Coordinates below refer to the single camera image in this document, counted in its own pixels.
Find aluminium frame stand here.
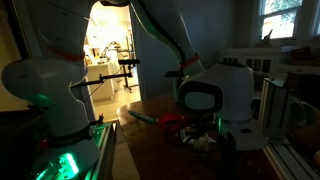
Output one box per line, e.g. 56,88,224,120
258,78,320,180

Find dark robot gripper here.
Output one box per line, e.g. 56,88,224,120
218,118,268,151

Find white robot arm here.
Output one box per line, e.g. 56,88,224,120
2,0,267,180

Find white radiator cover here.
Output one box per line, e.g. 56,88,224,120
219,46,319,91

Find black camera on stand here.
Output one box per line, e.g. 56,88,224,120
118,59,140,65

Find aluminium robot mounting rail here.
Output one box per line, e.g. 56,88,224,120
27,123,117,180

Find green ruler strip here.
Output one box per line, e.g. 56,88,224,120
128,110,157,124

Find red plastic bowl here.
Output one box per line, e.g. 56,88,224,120
158,113,184,128

